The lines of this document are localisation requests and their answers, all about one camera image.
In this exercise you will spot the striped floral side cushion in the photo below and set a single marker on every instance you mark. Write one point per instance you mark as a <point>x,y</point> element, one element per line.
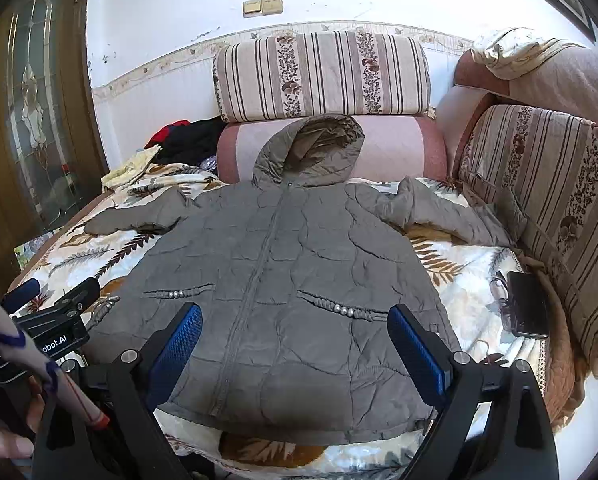
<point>549,161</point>

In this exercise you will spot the pink sofa backrest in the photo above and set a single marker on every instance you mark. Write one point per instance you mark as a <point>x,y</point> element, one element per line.
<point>568,83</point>

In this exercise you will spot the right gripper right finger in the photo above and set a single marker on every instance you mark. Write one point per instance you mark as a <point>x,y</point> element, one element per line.
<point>490,419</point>

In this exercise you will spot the pale yellow cloth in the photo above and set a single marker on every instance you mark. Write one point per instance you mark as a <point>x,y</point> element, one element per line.
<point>131,170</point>

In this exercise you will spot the purple frame eyeglasses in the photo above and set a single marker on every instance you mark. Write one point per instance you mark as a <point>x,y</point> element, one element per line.
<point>501,296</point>

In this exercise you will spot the grey quilted hooded jacket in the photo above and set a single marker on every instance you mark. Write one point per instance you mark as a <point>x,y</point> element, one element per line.
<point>295,271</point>

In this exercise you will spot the cream cloth on sofa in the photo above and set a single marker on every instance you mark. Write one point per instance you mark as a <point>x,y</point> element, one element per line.
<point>519,51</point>

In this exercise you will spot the person's left hand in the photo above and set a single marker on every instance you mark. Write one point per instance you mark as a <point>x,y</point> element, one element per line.
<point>18,447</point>

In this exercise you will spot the black and red clothes pile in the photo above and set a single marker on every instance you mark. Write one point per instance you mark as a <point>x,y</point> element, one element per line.
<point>187,142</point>

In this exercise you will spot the beige wall switch plate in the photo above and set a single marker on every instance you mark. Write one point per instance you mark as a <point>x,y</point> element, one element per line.
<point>263,7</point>

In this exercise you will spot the pink cylindrical bolster pillow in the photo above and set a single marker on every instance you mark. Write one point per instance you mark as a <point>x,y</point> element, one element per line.
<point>395,147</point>

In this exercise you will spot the wooden door with glass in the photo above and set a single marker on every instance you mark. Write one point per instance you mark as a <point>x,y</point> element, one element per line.
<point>51,157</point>

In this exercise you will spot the black smartphone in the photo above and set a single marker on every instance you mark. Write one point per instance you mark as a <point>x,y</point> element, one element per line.
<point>527,302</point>

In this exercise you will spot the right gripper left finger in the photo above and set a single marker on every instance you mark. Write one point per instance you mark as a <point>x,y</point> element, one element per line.
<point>129,389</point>

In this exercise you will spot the striped floral back cushion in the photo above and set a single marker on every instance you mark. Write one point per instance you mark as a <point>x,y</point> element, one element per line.
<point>350,73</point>

